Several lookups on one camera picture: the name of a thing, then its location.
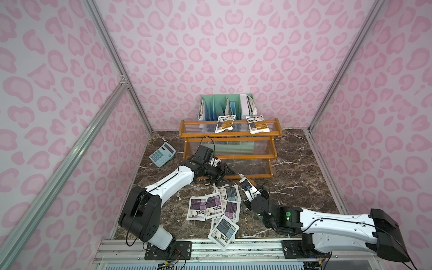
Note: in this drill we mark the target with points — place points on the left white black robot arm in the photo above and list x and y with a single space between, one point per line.
141 213

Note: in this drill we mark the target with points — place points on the purple label coffee bag right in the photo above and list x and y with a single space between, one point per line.
231 210

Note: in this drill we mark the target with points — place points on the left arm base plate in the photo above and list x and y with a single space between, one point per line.
177 249

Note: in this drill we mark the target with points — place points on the yellow label coffee bag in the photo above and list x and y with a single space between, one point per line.
257 124
225 123

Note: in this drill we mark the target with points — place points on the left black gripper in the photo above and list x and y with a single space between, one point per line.
219 170

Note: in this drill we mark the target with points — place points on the purple label coffee bag left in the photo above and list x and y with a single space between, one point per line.
197 207

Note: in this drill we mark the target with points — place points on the aluminium front rail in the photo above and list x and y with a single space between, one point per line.
243 254

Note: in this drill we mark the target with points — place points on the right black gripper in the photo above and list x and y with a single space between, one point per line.
255 196

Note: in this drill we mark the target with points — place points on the purple label coffee bag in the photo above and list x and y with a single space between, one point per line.
231 210
197 207
213 206

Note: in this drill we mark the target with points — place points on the green file organizer with folders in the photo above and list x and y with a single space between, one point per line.
213 106

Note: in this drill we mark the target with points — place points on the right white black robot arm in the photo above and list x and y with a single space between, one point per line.
375 232

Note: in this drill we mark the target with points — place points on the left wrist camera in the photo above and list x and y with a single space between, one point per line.
214 161

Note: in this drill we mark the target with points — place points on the purple label coffee bag middle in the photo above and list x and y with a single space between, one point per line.
213 206

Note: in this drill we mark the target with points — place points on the blue-grey label coffee bag front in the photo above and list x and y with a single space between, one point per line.
223 233

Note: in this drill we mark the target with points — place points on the blue-grey label coffee bag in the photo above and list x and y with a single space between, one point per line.
223 233
230 193

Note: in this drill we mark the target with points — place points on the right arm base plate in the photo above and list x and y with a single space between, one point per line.
297 249

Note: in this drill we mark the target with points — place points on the blue-grey label coffee bag upper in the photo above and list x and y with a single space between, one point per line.
230 193

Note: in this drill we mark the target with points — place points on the light blue calculator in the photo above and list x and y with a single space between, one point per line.
163 154

